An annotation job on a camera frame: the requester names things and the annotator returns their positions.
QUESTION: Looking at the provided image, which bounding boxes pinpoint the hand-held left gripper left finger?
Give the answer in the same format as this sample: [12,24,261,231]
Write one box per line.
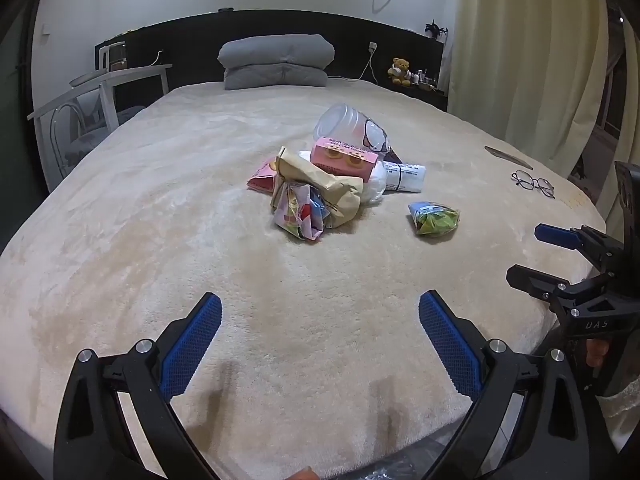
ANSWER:
[52,291,223,480]

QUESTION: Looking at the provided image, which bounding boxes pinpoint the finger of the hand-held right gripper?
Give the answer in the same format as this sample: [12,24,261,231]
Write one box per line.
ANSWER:
[506,264,614,311]
[534,223,626,273]

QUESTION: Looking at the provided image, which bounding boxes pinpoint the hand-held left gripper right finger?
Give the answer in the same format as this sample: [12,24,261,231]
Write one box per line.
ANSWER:
[419,289,618,480]

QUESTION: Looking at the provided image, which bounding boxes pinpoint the green snack packet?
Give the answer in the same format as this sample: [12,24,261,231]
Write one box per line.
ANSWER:
[407,201,461,237]

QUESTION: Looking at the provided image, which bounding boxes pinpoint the colourful wrapper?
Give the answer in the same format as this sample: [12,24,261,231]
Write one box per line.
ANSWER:
[272,180,333,245]

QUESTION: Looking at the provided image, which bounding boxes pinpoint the pink packet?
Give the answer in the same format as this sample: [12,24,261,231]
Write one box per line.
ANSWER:
[246,156,281,193]

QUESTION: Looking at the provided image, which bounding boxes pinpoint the brown paper bag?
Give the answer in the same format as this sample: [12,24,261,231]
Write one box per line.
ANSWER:
[270,146,365,230]

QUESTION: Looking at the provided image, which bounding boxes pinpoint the pink cardboard box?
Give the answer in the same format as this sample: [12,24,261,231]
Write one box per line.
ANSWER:
[310,136,378,183]

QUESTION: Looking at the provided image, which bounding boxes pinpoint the clear plastic jar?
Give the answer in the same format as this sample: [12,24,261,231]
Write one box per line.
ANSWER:
[314,103,390,153]

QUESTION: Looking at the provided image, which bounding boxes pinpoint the person's right hand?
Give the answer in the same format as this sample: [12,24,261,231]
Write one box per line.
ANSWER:
[586,339,608,367]

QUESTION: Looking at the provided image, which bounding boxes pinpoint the thin-framed eyeglasses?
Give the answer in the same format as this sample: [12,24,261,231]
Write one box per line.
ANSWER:
[511,170,556,200]

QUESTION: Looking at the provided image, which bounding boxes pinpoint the dark smartphone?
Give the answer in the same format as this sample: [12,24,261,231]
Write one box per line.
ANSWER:
[484,145,535,168]

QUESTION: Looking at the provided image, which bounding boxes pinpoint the cream fleece blanket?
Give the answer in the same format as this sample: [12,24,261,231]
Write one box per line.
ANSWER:
[0,77,608,480]

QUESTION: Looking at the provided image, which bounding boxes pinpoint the cream curtain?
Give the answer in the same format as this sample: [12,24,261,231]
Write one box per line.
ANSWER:
[446,0,626,211]

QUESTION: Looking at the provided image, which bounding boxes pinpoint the small toiletry bottles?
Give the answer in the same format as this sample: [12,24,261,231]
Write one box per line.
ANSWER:
[412,67,441,92]

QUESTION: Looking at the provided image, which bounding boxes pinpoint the brown teddy bear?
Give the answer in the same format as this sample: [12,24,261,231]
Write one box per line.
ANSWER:
[387,57,413,86]

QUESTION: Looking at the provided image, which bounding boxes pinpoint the clear chair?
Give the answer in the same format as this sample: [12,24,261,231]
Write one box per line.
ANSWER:
[50,92,148,176]

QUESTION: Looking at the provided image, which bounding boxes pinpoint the white table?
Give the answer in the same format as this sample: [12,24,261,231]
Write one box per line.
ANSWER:
[27,64,173,191]

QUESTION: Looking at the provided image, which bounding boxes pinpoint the grey folded quilt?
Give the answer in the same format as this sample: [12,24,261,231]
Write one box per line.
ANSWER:
[218,35,335,92]

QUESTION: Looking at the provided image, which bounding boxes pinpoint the black headboard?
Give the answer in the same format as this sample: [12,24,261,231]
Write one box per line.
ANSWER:
[95,9,448,111]

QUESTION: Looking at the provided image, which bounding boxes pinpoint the white kettle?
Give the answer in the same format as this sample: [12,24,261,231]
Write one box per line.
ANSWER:
[97,42,128,72]

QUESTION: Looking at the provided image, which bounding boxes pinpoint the white charging cable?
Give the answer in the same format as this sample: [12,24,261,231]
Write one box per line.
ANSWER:
[327,50,376,82]

